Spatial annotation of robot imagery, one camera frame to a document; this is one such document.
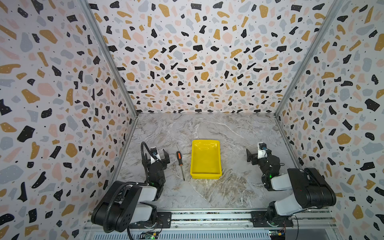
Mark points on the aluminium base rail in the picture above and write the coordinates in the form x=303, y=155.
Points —
x=228, y=224

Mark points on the left corner metal post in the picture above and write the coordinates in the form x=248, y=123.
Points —
x=105, y=51

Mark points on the corner metal post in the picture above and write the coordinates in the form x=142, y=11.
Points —
x=331, y=14
x=105, y=51

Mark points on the right corner metal post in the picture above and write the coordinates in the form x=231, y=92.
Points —
x=331, y=14

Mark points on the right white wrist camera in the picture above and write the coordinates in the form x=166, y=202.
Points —
x=262, y=150

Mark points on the orange black handled screwdriver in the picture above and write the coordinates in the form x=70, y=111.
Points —
x=179, y=158

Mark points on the green circuit board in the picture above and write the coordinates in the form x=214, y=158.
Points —
x=149, y=236

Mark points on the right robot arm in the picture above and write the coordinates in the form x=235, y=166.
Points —
x=310, y=190

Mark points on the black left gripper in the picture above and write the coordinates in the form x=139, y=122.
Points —
x=157, y=162

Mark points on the yellow plastic bin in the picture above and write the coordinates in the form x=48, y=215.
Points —
x=206, y=160

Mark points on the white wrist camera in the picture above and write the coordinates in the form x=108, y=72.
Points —
x=262, y=150
x=154, y=155

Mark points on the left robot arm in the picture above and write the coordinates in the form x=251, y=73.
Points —
x=130, y=204

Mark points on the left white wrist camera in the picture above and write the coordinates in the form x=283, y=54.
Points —
x=154, y=155

